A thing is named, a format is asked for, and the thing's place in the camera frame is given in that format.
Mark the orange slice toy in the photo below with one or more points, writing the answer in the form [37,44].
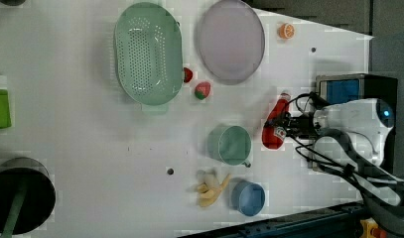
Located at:
[286,31]

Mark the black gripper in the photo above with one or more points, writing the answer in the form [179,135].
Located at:
[300,126]

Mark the black round pot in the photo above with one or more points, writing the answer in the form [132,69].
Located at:
[27,195]

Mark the green mug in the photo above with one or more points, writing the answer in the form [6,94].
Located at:
[230,145]

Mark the red toy strawberry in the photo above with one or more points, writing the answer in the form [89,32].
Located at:
[202,90]

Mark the black toy oven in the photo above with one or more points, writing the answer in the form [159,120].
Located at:
[355,89]

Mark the green perforated colander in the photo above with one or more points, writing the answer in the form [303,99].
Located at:
[149,56]

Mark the peeled toy banana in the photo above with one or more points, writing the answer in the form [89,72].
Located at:
[210,188]

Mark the lilac round plate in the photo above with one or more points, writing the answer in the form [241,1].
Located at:
[231,41]

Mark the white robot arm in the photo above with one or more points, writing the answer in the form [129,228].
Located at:
[381,191]

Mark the blue cup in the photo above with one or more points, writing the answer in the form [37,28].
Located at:
[248,197]

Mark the red plush ketchup bottle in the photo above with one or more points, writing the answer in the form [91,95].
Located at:
[273,134]

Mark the green bottle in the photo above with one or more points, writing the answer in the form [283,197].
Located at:
[5,115]

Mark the yellow red emergency button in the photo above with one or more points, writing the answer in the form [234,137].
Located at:
[371,229]

